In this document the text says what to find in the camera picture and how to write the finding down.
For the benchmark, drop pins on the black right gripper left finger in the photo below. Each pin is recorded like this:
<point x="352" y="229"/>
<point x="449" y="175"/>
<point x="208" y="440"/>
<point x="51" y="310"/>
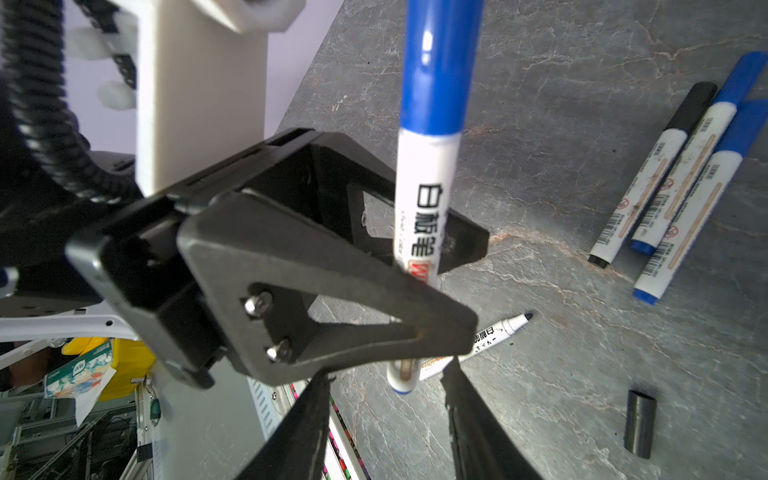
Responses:
<point x="297" y="448"/>

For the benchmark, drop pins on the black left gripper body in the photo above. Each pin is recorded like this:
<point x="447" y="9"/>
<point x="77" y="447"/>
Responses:
<point x="132" y="259"/>

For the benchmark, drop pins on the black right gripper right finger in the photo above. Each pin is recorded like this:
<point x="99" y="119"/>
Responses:
<point x="481" y="448"/>

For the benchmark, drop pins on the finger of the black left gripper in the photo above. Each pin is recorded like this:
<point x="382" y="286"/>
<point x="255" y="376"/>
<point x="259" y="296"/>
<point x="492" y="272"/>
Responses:
<point x="345" y="171"/>
<point x="256" y="260"/>

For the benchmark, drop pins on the white marker blue end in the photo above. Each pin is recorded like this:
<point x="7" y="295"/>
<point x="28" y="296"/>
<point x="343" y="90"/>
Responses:
<point x="440" y="45"/>

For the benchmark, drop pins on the white marker blue tip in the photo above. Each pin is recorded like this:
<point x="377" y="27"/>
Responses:
<point x="719" y="170"/>

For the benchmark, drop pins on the white marker black tip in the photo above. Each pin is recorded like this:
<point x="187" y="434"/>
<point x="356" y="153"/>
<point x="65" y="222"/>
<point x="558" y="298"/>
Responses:
<point x="651" y="173"/>

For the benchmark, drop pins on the blue capped white marker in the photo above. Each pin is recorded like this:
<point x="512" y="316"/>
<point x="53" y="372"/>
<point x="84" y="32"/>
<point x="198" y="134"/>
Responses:
<point x="692" y="159"/>

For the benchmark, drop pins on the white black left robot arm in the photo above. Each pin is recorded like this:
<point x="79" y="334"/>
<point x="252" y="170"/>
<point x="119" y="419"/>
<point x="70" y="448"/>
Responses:
<point x="38" y="220"/>

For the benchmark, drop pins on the white marker black end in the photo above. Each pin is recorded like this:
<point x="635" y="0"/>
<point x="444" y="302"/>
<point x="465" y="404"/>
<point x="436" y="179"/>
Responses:
<point x="484" y="339"/>

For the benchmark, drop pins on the yellow box green label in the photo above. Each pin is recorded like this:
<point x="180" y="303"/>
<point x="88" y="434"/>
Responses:
<point x="109" y="366"/>

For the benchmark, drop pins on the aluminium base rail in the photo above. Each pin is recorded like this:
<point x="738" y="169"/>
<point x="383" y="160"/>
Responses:
<point x="342" y="459"/>

